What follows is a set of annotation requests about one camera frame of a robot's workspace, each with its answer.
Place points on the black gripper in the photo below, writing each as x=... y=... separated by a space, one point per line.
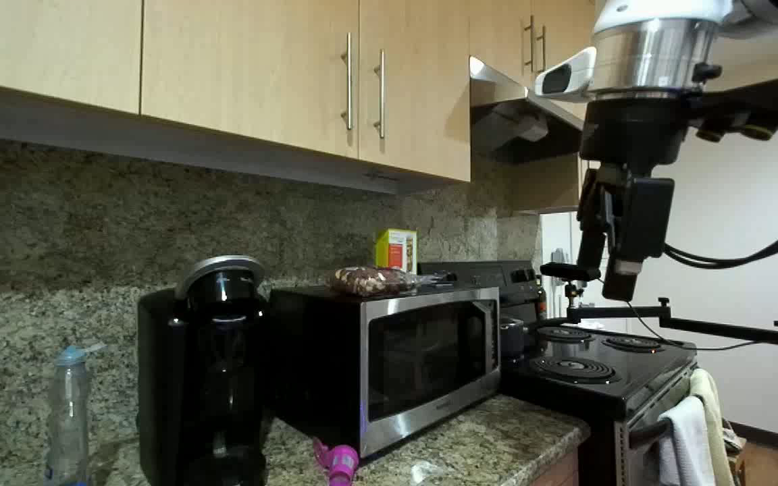
x=624 y=205

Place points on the pink plastic cup object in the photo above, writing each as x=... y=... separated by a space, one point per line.
x=340 y=463

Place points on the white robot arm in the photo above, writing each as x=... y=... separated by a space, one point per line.
x=642 y=81

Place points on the bagged bread on microwave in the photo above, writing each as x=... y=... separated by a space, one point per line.
x=370 y=282

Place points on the stainless steel black microwave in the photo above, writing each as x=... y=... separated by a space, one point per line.
x=374 y=373

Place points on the black pot on stove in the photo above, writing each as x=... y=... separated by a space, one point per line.
x=515 y=336

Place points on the black electric stove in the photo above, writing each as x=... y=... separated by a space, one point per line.
x=617 y=385

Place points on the steel range hood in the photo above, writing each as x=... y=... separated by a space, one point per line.
x=510 y=121

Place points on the yellow towel on stove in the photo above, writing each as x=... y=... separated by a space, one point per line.
x=703 y=385

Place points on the snack bar box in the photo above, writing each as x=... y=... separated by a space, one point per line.
x=398 y=250

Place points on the white towel on stove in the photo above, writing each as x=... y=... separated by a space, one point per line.
x=684 y=455

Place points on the wooden upper cabinets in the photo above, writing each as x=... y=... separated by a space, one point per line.
x=324 y=89

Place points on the black coffee maker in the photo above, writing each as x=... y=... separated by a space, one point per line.
x=202 y=414

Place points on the clear plastic water bottle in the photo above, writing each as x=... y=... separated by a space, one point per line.
x=70 y=420

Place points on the black camera on mount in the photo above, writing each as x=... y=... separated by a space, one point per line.
x=565 y=271

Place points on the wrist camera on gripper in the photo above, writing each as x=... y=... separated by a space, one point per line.
x=571 y=76

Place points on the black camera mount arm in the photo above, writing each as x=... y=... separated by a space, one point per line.
x=665 y=317

